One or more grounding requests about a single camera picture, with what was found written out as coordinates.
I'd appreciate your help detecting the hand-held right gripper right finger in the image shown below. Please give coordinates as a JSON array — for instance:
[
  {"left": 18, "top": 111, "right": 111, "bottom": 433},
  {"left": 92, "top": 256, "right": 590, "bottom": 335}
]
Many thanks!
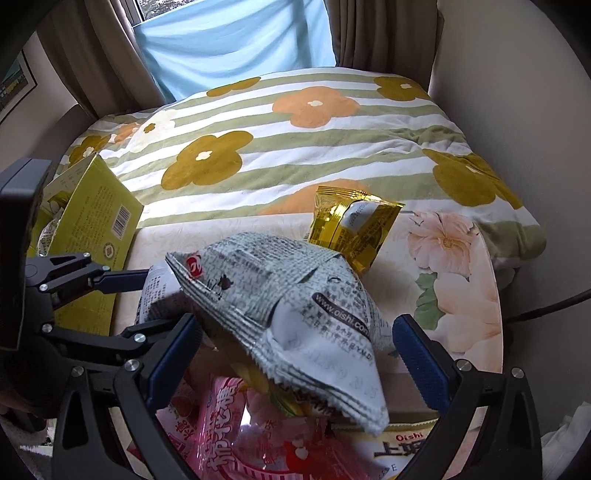
[{"left": 392, "top": 314, "right": 543, "bottom": 480}]

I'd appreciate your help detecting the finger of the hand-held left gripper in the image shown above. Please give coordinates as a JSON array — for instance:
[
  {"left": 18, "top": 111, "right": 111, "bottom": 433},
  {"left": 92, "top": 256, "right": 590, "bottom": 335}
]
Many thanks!
[
  {"left": 42, "top": 316, "right": 185, "bottom": 367},
  {"left": 25, "top": 253, "right": 148, "bottom": 308}
]

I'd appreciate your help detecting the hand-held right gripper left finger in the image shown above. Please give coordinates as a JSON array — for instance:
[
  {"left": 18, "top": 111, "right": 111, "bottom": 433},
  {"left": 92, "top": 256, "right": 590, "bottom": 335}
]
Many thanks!
[{"left": 51, "top": 313, "right": 208, "bottom": 480}]

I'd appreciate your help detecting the pink snack packet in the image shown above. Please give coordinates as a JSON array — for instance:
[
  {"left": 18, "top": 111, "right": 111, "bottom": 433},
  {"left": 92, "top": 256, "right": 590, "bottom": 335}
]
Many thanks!
[{"left": 157, "top": 374, "right": 384, "bottom": 480}]

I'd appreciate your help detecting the yellow-green cardboard box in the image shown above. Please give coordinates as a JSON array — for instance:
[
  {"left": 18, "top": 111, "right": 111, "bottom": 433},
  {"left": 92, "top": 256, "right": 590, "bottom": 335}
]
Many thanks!
[{"left": 37, "top": 154, "right": 145, "bottom": 337}]

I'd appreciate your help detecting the grey newsprint snack bag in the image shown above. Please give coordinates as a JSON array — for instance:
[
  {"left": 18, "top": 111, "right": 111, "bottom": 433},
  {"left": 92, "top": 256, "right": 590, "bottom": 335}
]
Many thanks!
[{"left": 136, "top": 232, "right": 397, "bottom": 437}]

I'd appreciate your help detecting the gold snack packet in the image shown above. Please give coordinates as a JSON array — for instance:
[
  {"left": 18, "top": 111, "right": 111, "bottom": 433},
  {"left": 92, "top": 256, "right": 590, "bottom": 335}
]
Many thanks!
[{"left": 305, "top": 185, "right": 406, "bottom": 278}]

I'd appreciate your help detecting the pile of assorted snacks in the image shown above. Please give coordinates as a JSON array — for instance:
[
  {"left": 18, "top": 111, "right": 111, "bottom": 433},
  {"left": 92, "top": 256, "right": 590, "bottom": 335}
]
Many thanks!
[{"left": 38, "top": 203, "right": 66, "bottom": 256}]

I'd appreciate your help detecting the white yellow snack bag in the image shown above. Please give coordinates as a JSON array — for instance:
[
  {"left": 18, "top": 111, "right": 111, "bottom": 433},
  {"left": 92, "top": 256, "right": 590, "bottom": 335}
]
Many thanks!
[{"left": 332, "top": 418, "right": 444, "bottom": 480}]

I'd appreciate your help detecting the white cloth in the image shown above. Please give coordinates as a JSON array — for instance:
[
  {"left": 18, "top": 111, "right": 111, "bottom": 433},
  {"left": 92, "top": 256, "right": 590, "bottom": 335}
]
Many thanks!
[{"left": 540, "top": 401, "right": 591, "bottom": 462}]

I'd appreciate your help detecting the brown curtain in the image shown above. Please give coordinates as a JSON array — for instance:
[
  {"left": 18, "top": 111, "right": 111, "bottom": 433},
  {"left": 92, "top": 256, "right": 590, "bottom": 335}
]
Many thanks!
[
  {"left": 325, "top": 0, "right": 444, "bottom": 86},
  {"left": 51, "top": 0, "right": 178, "bottom": 121}
]

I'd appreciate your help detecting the floral striped blanket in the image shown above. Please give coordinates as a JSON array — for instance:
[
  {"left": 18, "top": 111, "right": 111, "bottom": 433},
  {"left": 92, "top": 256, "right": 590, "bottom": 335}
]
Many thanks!
[{"left": 55, "top": 67, "right": 548, "bottom": 273}]

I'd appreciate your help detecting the light blue cloth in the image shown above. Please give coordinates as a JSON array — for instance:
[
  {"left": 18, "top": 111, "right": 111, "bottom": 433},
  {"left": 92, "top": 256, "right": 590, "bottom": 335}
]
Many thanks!
[{"left": 134, "top": 0, "right": 338, "bottom": 103}]

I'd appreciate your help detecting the framed wall picture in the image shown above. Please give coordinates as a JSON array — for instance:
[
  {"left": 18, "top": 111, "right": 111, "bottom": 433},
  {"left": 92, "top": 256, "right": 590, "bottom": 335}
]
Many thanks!
[{"left": 0, "top": 48, "right": 38, "bottom": 125}]

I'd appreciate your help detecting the black cable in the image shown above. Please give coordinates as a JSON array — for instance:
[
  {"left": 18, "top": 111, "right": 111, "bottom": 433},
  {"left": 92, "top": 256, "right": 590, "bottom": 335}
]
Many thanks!
[{"left": 505, "top": 288, "right": 591, "bottom": 324}]

